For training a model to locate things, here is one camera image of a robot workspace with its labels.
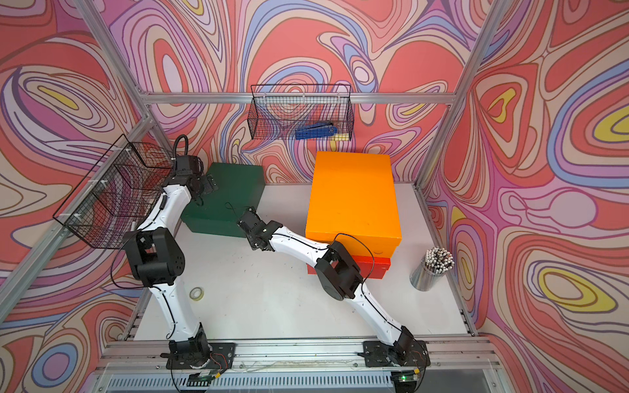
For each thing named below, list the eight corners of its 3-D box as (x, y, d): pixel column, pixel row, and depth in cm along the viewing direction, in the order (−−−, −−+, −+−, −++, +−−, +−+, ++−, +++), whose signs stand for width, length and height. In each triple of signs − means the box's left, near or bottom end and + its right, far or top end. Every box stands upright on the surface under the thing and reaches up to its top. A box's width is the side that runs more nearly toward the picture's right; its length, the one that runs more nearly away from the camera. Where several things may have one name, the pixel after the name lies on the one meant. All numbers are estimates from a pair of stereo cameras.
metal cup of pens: (412, 291, 88) (431, 268, 74) (407, 272, 93) (424, 246, 78) (434, 291, 88) (456, 268, 74) (427, 272, 93) (448, 246, 78)
